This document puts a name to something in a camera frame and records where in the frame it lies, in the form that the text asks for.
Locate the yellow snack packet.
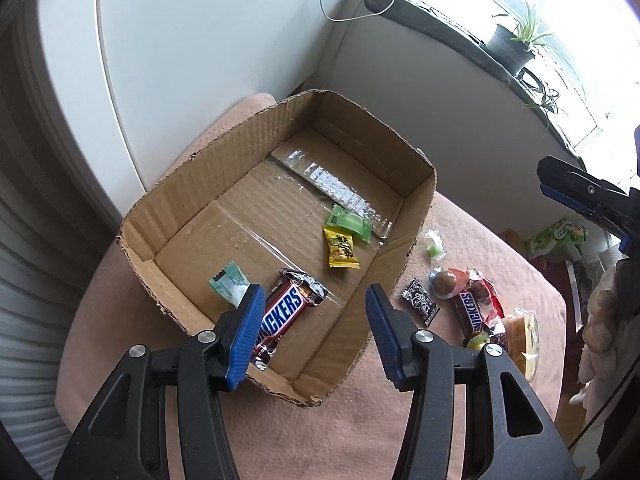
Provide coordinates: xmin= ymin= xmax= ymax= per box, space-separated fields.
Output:
xmin=322 ymin=226 xmax=361 ymax=270

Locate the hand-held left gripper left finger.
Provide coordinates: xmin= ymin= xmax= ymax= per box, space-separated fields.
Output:
xmin=52 ymin=284 xmax=266 ymax=480

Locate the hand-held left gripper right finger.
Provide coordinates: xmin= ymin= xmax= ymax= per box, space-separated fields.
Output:
xmin=365 ymin=284 xmax=581 ymax=480

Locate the brown chocolate bar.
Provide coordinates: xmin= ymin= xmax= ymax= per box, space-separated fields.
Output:
xmin=452 ymin=290 xmax=493 ymax=338
xmin=252 ymin=267 xmax=328 ymax=372

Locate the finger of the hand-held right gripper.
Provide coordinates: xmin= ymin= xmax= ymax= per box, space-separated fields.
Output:
xmin=537 ymin=156 xmax=640 ymax=242

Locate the green candy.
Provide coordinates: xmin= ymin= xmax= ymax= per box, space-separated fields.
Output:
xmin=420 ymin=230 xmax=446 ymax=261

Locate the brown round chocolate ball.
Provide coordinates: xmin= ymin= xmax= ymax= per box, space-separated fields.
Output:
xmin=430 ymin=267 xmax=468 ymax=298

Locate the person's right hand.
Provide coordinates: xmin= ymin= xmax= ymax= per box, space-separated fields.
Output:
xmin=579 ymin=267 xmax=626 ymax=406

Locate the grey ribbed panel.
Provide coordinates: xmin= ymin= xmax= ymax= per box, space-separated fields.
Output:
xmin=0 ymin=5 xmax=126 ymax=436

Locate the red snack wrapper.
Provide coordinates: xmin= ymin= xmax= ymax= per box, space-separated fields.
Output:
xmin=465 ymin=270 xmax=506 ymax=321

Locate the bread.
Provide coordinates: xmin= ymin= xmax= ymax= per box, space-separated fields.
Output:
xmin=500 ymin=310 xmax=543 ymax=381

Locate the cardboard box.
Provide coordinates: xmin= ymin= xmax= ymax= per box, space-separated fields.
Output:
xmin=117 ymin=89 xmax=437 ymax=408

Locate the green snack packet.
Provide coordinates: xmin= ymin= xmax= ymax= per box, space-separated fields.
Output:
xmin=325 ymin=203 xmax=373 ymax=243

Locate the green printed carton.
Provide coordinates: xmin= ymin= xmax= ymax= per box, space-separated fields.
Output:
xmin=525 ymin=217 xmax=588 ymax=261

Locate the small green trailing plant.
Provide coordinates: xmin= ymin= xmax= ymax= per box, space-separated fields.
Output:
xmin=520 ymin=67 xmax=566 ymax=126

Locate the dark window sill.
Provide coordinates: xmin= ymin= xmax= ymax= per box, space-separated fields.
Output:
xmin=364 ymin=0 xmax=586 ymax=161

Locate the black white patterned packet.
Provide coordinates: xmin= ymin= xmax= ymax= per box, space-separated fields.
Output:
xmin=402 ymin=278 xmax=441 ymax=328

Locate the potted plant in black pot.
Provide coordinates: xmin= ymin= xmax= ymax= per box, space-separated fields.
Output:
xmin=485 ymin=2 xmax=561 ymax=78

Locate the dark brown snack packet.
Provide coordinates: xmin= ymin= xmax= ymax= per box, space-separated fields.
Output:
xmin=487 ymin=320 xmax=511 ymax=356

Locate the mint green candy packet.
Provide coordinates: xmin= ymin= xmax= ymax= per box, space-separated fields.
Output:
xmin=209 ymin=261 xmax=251 ymax=308

